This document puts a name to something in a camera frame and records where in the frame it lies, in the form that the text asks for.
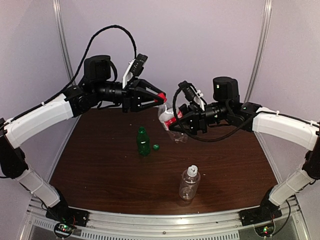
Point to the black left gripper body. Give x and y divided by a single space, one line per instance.
127 95

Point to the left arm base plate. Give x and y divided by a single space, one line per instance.
68 215

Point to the right rear aluminium post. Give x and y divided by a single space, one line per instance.
264 31

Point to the aluminium post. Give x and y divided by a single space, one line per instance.
264 31
62 39

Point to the green bottle cap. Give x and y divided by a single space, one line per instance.
156 147

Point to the circuit board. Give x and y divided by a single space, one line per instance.
62 230
264 230

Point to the front aluminium frame rail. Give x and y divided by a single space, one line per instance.
223 225

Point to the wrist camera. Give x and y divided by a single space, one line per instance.
192 94
134 68

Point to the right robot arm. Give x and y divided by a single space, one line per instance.
226 115

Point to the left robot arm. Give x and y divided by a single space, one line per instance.
94 88

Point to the left rear aluminium post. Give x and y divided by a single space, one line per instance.
62 39

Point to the clear bottle red label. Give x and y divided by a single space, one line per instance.
166 118

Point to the green plastic bottle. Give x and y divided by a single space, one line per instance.
143 142

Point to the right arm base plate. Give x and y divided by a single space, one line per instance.
260 214

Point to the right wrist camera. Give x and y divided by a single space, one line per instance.
192 94

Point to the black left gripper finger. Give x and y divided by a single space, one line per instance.
145 89
146 102

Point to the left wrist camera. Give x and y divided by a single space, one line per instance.
134 68

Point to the left circuit board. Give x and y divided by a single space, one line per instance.
62 230

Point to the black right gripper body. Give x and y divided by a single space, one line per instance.
201 117

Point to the clear bottle white cap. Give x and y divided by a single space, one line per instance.
190 180

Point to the right circuit board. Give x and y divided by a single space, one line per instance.
264 230

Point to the red bottle cap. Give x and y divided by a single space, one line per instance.
162 96

